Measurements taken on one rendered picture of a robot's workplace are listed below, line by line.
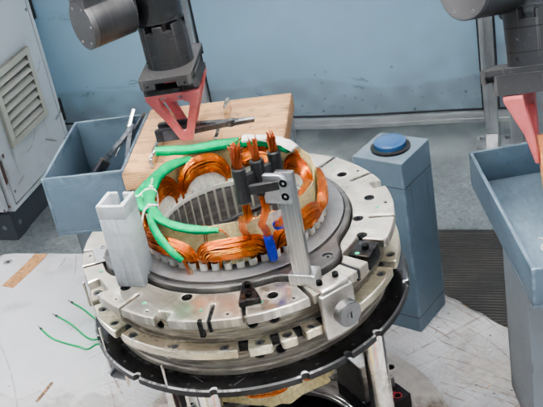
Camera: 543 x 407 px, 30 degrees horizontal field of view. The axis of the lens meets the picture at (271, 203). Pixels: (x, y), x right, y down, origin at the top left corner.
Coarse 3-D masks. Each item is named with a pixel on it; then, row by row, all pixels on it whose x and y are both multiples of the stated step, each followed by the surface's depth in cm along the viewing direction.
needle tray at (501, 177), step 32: (480, 160) 115; (512, 160) 115; (480, 192) 112; (512, 192) 113; (512, 224) 107; (512, 256) 100; (512, 288) 111; (512, 320) 114; (512, 352) 117; (512, 384) 121
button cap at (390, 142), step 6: (378, 138) 126; (384, 138) 126; (390, 138) 125; (396, 138) 125; (402, 138) 125; (378, 144) 125; (384, 144) 124; (390, 144) 124; (396, 144) 124; (402, 144) 124; (378, 150) 125; (384, 150) 124; (390, 150) 124; (396, 150) 124
